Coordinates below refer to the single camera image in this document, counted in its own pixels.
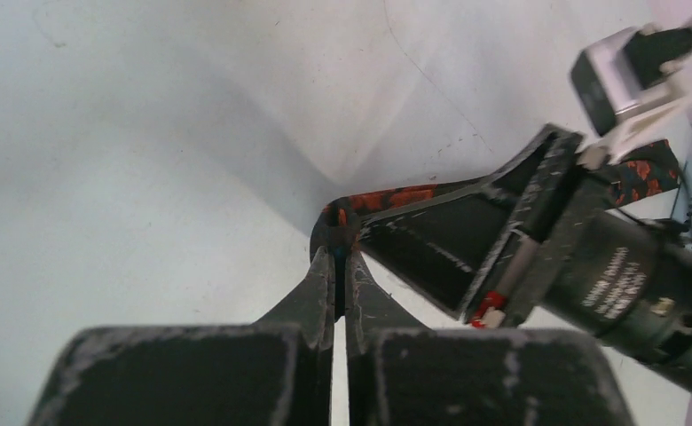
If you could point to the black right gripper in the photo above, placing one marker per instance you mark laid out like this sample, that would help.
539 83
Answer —
626 281

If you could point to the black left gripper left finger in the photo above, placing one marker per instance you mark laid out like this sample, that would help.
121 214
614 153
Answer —
274 371

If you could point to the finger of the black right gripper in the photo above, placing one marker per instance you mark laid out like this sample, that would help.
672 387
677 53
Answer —
453 242

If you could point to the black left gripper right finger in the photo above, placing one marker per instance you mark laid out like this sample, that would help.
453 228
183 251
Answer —
404 373

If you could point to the black orange-flower tie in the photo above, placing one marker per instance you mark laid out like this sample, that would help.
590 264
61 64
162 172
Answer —
548 228

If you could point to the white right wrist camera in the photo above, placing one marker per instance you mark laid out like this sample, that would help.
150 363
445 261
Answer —
628 84

